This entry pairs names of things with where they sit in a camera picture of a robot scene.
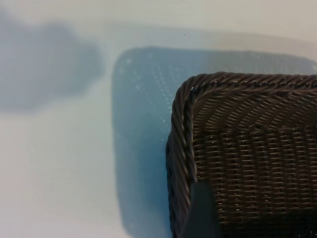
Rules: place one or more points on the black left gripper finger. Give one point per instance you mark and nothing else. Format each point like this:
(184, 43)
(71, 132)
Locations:
(201, 213)

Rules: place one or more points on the dark brown wicker basket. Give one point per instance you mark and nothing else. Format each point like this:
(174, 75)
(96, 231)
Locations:
(247, 161)

